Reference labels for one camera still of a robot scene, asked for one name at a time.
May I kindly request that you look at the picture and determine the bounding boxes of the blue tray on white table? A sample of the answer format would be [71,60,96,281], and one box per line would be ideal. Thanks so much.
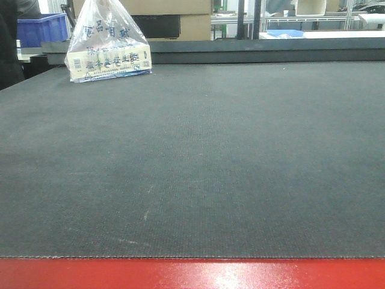
[266,30,305,39]

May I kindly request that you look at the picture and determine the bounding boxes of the dark grey table mat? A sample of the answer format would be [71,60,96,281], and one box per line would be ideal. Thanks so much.
[1,62,384,258]

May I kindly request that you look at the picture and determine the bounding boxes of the white background table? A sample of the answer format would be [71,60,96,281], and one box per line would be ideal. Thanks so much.
[259,30,384,40]

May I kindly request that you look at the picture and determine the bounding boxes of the person in dark clothing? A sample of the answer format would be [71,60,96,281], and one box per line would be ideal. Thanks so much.
[1,0,41,90]

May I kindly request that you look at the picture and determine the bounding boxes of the clear printed plastic bag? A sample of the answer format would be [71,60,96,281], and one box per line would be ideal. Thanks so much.
[64,1,149,63]

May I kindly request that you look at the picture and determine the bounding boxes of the dark grey raised shelf board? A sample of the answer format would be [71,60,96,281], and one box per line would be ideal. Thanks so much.
[41,38,385,65]

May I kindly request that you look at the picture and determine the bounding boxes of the blue plastic bin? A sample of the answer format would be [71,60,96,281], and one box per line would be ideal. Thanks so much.
[17,13,69,48]

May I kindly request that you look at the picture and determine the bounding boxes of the large cardboard box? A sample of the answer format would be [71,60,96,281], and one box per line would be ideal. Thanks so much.
[73,1,211,42]

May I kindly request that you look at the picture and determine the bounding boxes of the black vertical post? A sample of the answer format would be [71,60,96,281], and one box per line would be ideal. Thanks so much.
[252,0,262,40]

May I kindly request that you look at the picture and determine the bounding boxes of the cream printed box in bag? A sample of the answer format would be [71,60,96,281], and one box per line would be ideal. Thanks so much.
[65,43,152,83]

